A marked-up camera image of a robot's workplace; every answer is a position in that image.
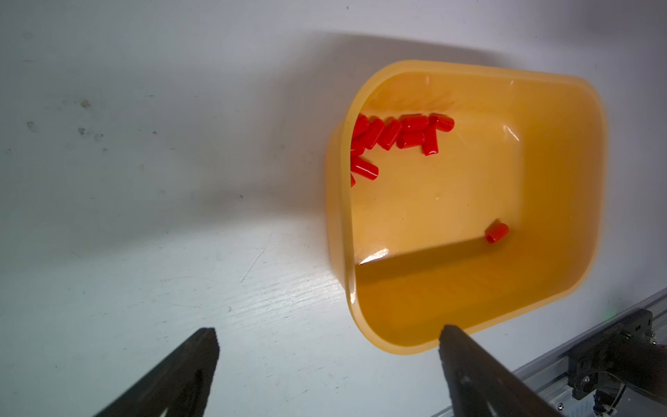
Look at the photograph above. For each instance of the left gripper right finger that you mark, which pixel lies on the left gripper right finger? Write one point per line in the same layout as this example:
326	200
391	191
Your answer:
479	385

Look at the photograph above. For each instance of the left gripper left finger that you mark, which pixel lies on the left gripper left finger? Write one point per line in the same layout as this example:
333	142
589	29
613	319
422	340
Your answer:
178	386

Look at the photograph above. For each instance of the yellow plastic storage box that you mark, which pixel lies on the yellow plastic storage box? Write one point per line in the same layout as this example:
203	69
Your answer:
528	149

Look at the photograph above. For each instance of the red sleeves cluster in box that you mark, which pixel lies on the red sleeves cluster in box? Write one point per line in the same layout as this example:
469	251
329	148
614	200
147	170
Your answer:
406	132

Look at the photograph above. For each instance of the aluminium front rail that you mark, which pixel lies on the aluminium front rail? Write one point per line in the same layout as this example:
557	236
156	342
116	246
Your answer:
547	375

